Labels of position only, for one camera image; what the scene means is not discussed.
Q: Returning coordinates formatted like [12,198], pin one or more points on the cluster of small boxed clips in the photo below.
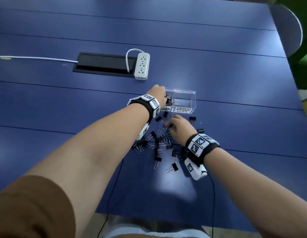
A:
[168,100]

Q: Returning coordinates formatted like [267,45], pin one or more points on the pile of black binder clips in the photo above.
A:
[157,159]

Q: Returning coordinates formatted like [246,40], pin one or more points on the green furniture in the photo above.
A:
[304,47]

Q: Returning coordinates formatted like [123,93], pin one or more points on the wrist marker band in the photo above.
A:
[199,144]
[149,102]

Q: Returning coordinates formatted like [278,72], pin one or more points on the single black clip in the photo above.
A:
[165,127]

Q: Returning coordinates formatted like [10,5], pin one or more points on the brown sleeve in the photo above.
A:
[32,210]

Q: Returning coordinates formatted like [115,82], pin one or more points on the light grey shorts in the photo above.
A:
[148,231]

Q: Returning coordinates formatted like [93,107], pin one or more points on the person's left hand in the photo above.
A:
[156,92]

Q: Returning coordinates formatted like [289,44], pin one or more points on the person's right forearm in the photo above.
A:
[255,195]

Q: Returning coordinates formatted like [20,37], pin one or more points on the left wrist marker band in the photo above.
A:
[149,102]

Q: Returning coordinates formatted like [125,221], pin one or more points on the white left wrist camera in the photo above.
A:
[143,131]

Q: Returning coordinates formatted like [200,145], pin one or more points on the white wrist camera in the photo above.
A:
[195,169]
[143,131]

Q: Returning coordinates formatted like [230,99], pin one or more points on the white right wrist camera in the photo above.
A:
[195,169]

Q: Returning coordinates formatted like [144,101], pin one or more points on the person's left fingers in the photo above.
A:
[163,92]

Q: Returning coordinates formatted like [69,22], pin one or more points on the person's right hand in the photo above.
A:
[183,131]

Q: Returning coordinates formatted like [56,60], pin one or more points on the person's right thumb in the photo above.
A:
[170,125]

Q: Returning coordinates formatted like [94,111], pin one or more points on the person's left forearm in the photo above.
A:
[94,156]

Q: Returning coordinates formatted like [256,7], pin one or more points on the white power strip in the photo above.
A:
[142,65]

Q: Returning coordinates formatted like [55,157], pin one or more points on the right wrist marker band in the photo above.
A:
[199,144]

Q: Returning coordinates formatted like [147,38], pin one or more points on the clear plastic compartment box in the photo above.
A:
[184,101]

